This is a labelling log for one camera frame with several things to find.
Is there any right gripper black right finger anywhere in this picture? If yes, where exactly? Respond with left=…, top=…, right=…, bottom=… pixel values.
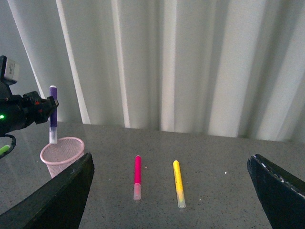
left=247, top=154, right=305, bottom=229

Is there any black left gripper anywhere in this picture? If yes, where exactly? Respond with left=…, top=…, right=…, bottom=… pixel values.
left=0, top=82, right=59, bottom=136

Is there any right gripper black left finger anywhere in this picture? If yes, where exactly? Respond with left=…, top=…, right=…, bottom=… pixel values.
left=0, top=153, right=94, bottom=229

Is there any purple highlighter pen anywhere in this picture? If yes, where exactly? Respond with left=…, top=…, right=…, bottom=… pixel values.
left=49, top=85, right=58, bottom=144

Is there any pink highlighter pen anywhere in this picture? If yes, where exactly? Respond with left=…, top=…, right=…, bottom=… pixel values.
left=133, top=155, right=142, bottom=201

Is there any pink mesh pen cup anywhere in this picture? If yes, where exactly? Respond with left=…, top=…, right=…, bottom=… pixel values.
left=40, top=137, right=85, bottom=178

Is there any green highlighter pen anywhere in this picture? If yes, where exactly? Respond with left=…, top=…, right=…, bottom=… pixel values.
left=0, top=145, right=10, bottom=155

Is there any yellow highlighter pen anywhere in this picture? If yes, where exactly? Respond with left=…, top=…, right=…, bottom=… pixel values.
left=173, top=160, right=186, bottom=208

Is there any white pleated curtain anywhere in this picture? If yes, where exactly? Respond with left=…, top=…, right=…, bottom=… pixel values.
left=0, top=0, right=305, bottom=142

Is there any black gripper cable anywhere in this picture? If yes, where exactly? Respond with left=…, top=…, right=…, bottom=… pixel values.
left=0, top=134, right=17, bottom=160

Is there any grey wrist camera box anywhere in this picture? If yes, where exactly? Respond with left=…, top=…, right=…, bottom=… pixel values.
left=0, top=55, right=20, bottom=86

